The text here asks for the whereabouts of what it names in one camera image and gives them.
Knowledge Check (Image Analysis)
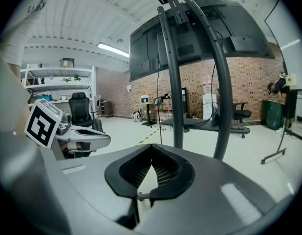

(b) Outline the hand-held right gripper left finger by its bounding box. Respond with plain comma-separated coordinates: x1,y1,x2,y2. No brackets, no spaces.
104,143,154,198

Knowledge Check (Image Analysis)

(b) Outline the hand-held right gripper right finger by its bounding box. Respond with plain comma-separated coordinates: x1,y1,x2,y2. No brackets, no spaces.
150,143,196,201

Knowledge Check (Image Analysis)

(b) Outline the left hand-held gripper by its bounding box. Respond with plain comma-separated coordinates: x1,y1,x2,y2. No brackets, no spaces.
24,98,112,159

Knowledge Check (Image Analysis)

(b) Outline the black screen stand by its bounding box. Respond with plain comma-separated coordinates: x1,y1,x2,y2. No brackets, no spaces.
157,0,251,162

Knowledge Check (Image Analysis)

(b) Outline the person's left forearm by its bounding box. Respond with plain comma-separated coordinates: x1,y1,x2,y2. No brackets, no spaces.
5,62,33,132

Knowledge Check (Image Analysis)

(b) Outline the white device on small stand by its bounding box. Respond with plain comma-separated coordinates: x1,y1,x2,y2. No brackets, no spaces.
136,95,158,128

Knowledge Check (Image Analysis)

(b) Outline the large black screen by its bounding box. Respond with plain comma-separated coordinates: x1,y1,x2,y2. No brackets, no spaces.
129,0,276,82

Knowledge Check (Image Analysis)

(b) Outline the white board on rolling stand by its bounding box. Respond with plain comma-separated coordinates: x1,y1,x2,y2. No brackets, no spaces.
260,0,302,165

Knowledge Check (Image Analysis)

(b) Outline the black high-back office chair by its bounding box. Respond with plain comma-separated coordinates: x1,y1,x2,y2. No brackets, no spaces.
68,92,95,129

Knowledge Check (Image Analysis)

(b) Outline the small wooden cabinet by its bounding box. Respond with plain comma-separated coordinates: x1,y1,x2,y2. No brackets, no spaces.
103,101,114,118

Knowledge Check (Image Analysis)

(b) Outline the white metal shelf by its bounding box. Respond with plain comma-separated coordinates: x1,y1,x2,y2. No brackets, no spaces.
20,64,96,122

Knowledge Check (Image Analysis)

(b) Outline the cardboard box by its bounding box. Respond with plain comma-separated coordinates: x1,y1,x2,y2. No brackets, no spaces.
59,57,75,69

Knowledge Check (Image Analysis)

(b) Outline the white water dispenser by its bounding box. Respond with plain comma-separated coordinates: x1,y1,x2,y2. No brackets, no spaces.
202,74,218,121

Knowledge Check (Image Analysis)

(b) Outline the small black monitor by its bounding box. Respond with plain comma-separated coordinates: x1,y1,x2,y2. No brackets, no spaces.
181,87,188,115

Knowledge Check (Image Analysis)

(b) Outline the long ceiling light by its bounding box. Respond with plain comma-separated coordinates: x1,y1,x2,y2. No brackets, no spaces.
97,42,130,58

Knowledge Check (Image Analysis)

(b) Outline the black low-back office chair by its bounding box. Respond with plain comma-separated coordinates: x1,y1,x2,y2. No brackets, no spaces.
232,101,253,124

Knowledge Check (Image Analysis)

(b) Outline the green bin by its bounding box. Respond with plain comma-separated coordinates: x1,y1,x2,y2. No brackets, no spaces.
261,99,286,131

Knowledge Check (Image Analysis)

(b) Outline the person's white shirt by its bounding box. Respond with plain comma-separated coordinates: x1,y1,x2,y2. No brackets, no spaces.
0,0,56,67

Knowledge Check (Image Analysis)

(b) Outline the thin black hanging cable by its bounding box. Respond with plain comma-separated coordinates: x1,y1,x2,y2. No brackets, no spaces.
156,54,163,144

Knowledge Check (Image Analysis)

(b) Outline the black power cable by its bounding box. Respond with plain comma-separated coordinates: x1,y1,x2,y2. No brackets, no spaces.
189,62,219,127

